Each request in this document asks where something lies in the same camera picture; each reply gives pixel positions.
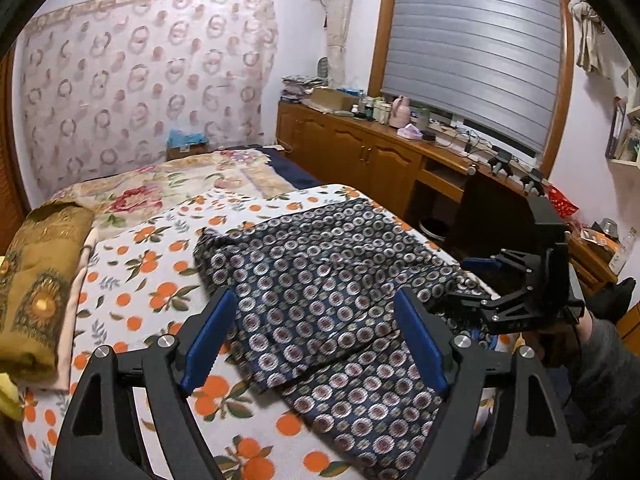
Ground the navy patterned satin garment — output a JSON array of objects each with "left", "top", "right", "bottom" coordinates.
[{"left": 194, "top": 198, "right": 482, "bottom": 479}]

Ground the person's right forearm grey sleeve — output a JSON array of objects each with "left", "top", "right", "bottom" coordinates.
[{"left": 566, "top": 315, "right": 639, "bottom": 446}]

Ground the person's right hand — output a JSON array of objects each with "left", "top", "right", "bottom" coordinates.
[{"left": 576, "top": 309, "right": 593, "bottom": 346}]

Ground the yellow Pikachu plush toy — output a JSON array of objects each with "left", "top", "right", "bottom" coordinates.
[{"left": 0, "top": 373, "right": 23, "bottom": 422}]

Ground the wooden sideboard cabinet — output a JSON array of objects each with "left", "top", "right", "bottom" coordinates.
[{"left": 275, "top": 100, "right": 640, "bottom": 356}]

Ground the folded brown patterned cloth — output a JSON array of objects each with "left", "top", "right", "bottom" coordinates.
[{"left": 1, "top": 200, "right": 94, "bottom": 382}]

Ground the pink tissue pack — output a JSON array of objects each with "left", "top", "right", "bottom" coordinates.
[{"left": 397, "top": 122, "right": 423, "bottom": 140}]

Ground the floral bedspread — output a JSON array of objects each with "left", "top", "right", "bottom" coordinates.
[{"left": 54, "top": 150, "right": 295, "bottom": 238}]

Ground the grey window roller blind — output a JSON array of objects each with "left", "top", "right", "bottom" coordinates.
[{"left": 369, "top": 0, "right": 574, "bottom": 174}]

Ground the cardboard box on sideboard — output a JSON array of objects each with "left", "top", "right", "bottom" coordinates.
[{"left": 309, "top": 87, "right": 359, "bottom": 113}]

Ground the box with blue cloth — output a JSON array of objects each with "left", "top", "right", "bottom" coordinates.
[{"left": 166, "top": 129, "right": 208, "bottom": 160}]

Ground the stack of folded papers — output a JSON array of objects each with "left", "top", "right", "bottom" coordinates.
[{"left": 280, "top": 75, "right": 328, "bottom": 103}]

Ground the pink circle pattern curtain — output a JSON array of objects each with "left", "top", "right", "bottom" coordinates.
[{"left": 20, "top": 0, "right": 279, "bottom": 196}]

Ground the beige side curtain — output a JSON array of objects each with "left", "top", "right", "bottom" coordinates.
[{"left": 326, "top": 0, "right": 352, "bottom": 87}]

